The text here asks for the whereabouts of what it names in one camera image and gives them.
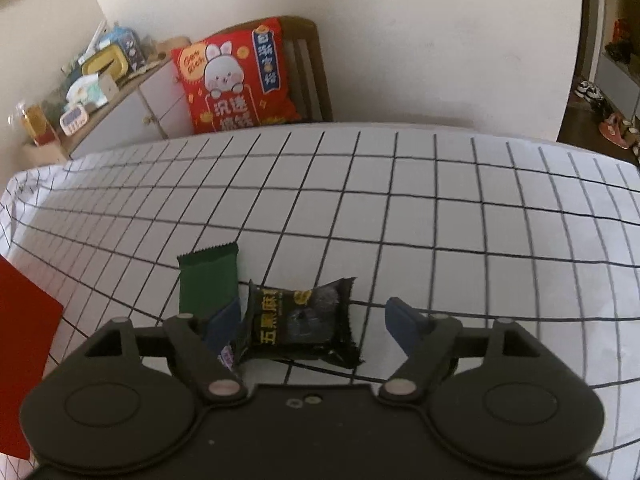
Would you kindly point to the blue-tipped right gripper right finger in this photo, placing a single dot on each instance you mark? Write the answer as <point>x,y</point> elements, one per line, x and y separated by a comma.
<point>428,343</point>

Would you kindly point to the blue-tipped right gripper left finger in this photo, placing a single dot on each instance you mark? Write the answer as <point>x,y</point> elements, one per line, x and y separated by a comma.
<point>195,343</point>

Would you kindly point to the purple candy packet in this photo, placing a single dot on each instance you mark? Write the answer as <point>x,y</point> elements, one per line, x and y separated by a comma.
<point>226,356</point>

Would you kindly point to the green snack packet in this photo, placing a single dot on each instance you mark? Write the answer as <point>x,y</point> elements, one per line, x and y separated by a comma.
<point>208,279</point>

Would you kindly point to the black sesame snack packet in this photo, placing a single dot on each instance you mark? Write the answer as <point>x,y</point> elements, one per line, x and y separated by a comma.
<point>310,324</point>

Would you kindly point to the white black checkered tablecloth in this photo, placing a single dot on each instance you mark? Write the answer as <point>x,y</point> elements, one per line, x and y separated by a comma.
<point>478,227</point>

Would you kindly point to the red white cardboard box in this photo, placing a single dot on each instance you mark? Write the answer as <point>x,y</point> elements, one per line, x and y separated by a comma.
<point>29,320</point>

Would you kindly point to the wooden side cabinet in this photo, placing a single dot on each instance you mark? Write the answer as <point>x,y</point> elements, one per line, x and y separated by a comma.
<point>148,108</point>

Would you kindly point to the white pink timer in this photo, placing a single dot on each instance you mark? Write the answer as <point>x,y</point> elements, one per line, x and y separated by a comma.
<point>73,119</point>

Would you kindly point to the red rabbit cushion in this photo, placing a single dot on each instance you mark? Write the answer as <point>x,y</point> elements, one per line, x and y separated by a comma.
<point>237,80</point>

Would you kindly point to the brown wooden chair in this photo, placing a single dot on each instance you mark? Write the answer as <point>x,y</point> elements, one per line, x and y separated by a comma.
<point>307,85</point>

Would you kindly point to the tissue pack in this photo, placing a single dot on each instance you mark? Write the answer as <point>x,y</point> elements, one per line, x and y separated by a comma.
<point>92,92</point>

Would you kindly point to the shoes on floor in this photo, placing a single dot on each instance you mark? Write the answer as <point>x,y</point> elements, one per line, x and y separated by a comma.
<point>612,125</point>

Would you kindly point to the orange drink bottle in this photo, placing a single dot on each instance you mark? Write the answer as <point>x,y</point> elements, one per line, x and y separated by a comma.
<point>35,123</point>

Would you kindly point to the yellow tissue box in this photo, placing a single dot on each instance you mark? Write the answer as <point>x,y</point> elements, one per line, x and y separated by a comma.
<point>110,60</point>

